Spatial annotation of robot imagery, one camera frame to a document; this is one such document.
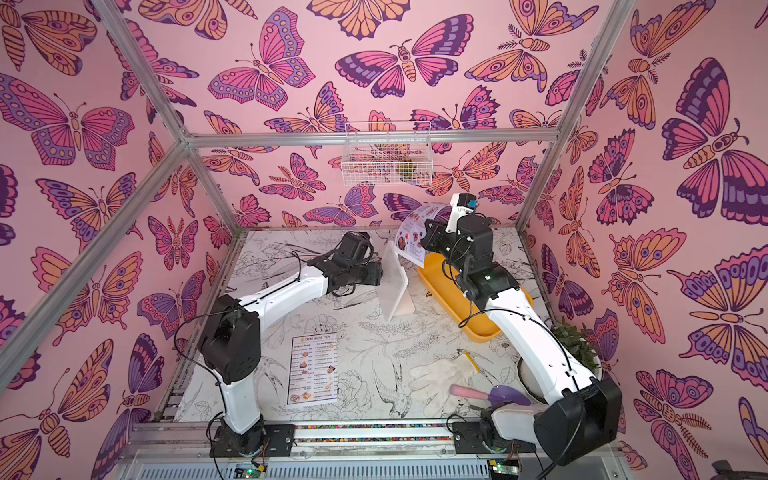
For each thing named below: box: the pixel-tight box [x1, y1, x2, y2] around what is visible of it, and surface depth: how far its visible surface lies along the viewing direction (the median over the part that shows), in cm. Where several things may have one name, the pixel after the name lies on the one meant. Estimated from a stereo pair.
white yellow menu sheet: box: [287, 332, 337, 405], surface depth 87 cm
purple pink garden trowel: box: [450, 384, 531, 406], surface depth 81 cm
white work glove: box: [408, 355, 476, 417], surface depth 85 cm
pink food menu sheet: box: [394, 203, 453, 268], surface depth 80 cm
